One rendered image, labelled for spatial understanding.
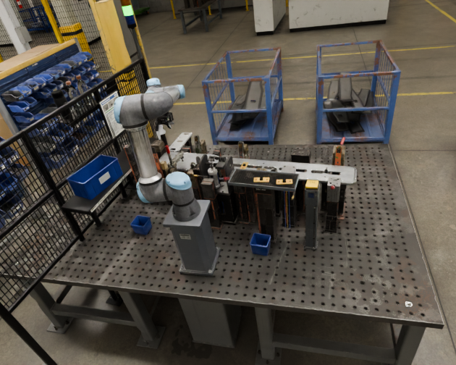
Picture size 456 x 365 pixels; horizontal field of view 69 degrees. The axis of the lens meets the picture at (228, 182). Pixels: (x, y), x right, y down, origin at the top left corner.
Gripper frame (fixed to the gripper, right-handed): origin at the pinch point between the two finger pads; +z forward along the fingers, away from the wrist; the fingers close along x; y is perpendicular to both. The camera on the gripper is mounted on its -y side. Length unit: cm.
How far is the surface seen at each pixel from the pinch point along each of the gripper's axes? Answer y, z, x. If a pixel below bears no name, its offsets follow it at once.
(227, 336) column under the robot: 47, 116, -59
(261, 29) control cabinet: -146, 110, 778
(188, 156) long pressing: 0.8, 29.3, 20.8
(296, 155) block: 78, 27, 27
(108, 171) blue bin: -35.6, 17.2, -21.6
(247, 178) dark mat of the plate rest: 60, 14, -21
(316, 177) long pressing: 94, 29, 8
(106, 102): -55, -12, 20
